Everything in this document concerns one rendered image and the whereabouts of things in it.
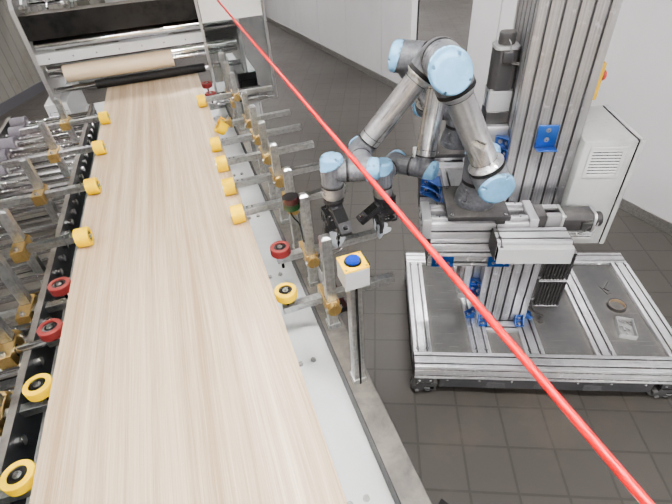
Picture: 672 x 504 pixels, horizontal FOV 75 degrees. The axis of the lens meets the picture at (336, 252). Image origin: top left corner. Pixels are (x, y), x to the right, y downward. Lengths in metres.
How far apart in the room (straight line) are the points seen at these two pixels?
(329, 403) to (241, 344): 0.38
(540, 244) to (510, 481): 1.04
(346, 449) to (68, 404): 0.83
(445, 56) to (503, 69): 0.53
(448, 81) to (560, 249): 0.77
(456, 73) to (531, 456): 1.67
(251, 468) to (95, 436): 0.44
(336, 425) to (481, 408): 1.00
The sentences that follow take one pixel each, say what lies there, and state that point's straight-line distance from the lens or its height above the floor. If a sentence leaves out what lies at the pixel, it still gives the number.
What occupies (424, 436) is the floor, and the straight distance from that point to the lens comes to 2.25.
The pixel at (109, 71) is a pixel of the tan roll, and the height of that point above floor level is 1.03.
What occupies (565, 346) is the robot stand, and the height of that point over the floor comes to 0.21.
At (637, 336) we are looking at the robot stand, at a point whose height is 0.24.
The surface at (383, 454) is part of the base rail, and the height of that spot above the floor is 0.70.
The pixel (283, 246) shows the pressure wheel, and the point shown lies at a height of 0.90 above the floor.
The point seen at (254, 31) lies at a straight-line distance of 3.99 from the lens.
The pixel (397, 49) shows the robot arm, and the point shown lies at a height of 1.53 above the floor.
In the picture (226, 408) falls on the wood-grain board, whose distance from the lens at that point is 1.31.
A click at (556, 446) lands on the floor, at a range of 2.37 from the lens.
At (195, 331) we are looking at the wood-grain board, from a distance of 1.52.
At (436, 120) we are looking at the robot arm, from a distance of 1.72.
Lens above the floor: 1.97
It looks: 39 degrees down
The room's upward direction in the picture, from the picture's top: 4 degrees counter-clockwise
